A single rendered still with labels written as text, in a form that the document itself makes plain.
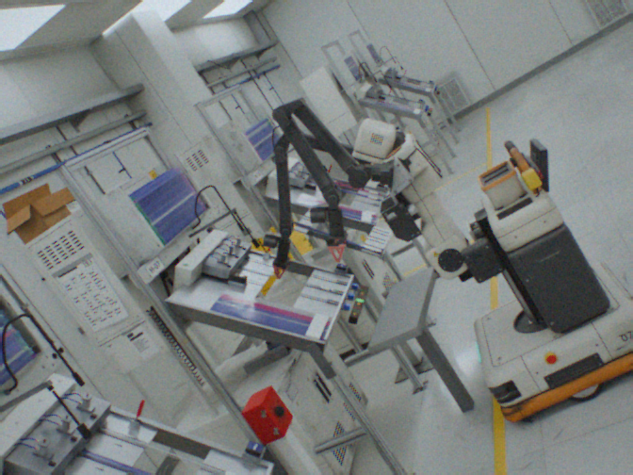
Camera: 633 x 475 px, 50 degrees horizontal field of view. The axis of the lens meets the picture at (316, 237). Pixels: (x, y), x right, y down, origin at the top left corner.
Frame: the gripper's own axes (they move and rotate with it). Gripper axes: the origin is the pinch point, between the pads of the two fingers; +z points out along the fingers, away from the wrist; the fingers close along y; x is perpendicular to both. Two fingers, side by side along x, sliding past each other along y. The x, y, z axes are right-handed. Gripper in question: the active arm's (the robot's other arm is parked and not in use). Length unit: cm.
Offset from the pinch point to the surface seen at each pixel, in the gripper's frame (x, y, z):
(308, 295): 17.3, 10.0, 0.4
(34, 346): -48, 124, -19
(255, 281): -8.7, 9.9, 0.3
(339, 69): -68, -461, -26
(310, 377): 27, 18, 38
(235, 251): -24.7, -4.2, -5.4
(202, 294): -25.6, 33.9, 0.5
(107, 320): -62, 49, 17
